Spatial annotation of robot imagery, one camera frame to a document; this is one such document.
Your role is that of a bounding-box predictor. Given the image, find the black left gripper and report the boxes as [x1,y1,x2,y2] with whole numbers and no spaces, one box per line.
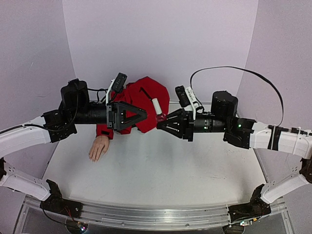
[72,100,149,131]

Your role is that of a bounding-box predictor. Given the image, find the white nail polish cap brush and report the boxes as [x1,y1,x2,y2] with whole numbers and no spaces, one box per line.
[152,98,162,115]

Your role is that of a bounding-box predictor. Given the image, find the red nail polish bottle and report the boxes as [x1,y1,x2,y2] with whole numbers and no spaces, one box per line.
[156,114,167,123]

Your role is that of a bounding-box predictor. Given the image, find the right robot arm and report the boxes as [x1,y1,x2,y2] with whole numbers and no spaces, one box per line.
[156,88,312,204]

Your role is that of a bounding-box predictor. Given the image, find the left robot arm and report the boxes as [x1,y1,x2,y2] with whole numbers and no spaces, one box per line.
[0,75,147,213]

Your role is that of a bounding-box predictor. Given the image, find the mannequin hand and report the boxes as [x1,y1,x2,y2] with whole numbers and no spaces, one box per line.
[89,136,110,162]

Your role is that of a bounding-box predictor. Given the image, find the red jacket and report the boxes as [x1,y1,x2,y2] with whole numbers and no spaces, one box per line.
[111,77,170,135]

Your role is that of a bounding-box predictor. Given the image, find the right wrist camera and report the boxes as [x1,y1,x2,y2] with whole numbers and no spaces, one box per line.
[175,85,203,112]

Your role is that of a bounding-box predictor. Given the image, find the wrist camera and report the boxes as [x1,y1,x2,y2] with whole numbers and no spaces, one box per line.
[175,85,203,112]
[105,73,127,105]

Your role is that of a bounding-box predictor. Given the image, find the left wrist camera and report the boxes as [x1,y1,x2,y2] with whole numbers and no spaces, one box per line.
[105,73,127,105]

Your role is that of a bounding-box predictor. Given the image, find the aluminium front rail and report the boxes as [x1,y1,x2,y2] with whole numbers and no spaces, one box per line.
[14,198,293,234]

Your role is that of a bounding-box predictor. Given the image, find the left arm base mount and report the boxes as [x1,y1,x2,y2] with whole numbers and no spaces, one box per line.
[40,179,83,218]

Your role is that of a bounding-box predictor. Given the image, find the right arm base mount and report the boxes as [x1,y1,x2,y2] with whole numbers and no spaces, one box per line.
[228,184,271,223]

